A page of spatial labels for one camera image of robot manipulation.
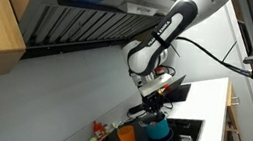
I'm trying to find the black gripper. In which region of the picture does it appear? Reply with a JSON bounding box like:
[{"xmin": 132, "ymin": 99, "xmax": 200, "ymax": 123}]
[{"xmin": 138, "ymin": 88, "xmax": 169, "ymax": 125}]

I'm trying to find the blue pot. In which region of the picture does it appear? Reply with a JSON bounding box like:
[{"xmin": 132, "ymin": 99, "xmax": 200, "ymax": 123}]
[{"xmin": 144, "ymin": 113, "xmax": 173, "ymax": 141}]

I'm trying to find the black bar-shaped object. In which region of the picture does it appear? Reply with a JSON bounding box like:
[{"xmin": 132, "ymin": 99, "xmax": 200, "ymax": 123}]
[{"xmin": 126, "ymin": 102, "xmax": 149, "ymax": 119}]

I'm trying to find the black wedge-shaped device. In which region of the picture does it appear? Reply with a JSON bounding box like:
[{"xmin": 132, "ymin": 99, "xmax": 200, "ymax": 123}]
[{"xmin": 157, "ymin": 71, "xmax": 194, "ymax": 107}]

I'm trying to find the orange plastic cup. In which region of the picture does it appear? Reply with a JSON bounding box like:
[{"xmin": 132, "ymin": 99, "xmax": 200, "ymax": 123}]
[{"xmin": 115, "ymin": 123, "xmax": 139, "ymax": 141}]

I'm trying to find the white toy food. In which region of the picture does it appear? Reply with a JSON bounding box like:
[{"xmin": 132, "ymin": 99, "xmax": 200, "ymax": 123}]
[{"xmin": 109, "ymin": 119, "xmax": 124, "ymax": 131}]

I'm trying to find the silver cooktop knob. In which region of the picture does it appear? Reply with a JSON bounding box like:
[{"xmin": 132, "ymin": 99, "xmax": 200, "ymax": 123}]
[{"xmin": 176, "ymin": 133, "xmax": 196, "ymax": 141}]

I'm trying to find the black glass cooktop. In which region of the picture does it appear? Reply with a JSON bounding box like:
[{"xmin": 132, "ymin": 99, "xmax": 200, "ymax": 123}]
[{"xmin": 102, "ymin": 105, "xmax": 206, "ymax": 141}]

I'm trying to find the wooden lower cabinet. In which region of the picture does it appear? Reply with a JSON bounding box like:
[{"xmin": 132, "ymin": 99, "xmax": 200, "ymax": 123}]
[{"xmin": 219, "ymin": 80, "xmax": 253, "ymax": 141}]

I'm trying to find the white labelled box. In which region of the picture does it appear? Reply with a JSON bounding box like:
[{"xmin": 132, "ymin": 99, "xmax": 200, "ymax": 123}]
[{"xmin": 118, "ymin": 1, "xmax": 160, "ymax": 19}]

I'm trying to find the steel range hood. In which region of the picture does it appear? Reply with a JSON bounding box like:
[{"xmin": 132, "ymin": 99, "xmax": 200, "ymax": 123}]
[{"xmin": 13, "ymin": 0, "xmax": 180, "ymax": 82}]

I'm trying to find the coiled black cable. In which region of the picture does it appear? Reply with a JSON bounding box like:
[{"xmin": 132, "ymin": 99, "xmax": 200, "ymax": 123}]
[{"xmin": 159, "ymin": 65, "xmax": 179, "ymax": 79}]

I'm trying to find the silver lower cabinet handle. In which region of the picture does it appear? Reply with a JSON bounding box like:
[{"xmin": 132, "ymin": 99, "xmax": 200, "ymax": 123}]
[
  {"xmin": 228, "ymin": 94, "xmax": 242, "ymax": 108},
  {"xmin": 230, "ymin": 130, "xmax": 247, "ymax": 141}
]

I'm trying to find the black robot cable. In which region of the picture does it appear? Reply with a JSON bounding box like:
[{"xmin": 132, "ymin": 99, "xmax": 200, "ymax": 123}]
[{"xmin": 166, "ymin": 35, "xmax": 253, "ymax": 83}]

